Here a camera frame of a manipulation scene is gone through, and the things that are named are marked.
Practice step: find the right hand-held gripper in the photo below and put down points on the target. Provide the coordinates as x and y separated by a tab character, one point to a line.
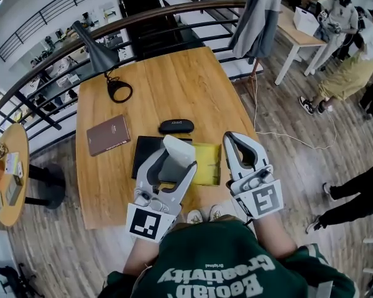
262	197

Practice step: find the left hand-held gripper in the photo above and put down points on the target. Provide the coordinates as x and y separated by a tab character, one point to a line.
149	222

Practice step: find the small white rectangular object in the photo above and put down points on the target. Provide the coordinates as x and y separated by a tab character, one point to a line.
180	151

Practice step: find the black box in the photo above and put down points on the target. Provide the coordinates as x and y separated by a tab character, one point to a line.
206	163

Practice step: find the person's right forearm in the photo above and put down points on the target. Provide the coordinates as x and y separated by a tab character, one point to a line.
273	237

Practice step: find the person's left forearm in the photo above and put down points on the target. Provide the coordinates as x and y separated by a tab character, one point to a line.
141	256

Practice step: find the white cardboard box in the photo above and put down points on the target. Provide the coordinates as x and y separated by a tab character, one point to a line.
306	22

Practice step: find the white printed box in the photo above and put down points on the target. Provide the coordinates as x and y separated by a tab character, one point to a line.
11	163

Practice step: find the person's left shoe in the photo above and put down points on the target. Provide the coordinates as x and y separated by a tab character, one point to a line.
194	216

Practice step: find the person's shoe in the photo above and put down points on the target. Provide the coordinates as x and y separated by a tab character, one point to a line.
194	216
216	213

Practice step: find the black glasses case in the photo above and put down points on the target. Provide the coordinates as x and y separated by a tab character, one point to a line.
176	126

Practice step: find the person's right shoe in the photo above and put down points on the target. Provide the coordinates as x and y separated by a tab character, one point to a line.
216	213

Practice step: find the brown notebook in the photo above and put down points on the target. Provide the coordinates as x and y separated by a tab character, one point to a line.
108	135

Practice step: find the wooden coat stand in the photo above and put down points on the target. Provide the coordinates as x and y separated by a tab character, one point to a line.
255	73

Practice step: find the person's green printed shirt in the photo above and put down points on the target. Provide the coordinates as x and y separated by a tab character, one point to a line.
220	253

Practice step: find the wooden desk white legs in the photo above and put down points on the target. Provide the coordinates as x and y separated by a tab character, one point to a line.
298	37

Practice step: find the grey hanging jacket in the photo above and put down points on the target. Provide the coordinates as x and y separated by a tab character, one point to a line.
256	20

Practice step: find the black desk lamp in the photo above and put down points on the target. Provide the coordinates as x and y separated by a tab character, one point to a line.
96	48

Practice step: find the round wooden table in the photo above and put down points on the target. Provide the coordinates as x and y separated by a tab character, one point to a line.
11	135

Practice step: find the black railing wooden handrail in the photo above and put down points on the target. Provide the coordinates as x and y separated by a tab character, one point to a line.
81	36

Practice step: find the brass key bunch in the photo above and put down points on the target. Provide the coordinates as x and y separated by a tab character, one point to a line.
1	152

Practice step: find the black drone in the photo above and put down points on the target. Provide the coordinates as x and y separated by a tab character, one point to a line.
12	278

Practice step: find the black metal balcony railing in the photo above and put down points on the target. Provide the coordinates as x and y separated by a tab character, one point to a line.
49	9

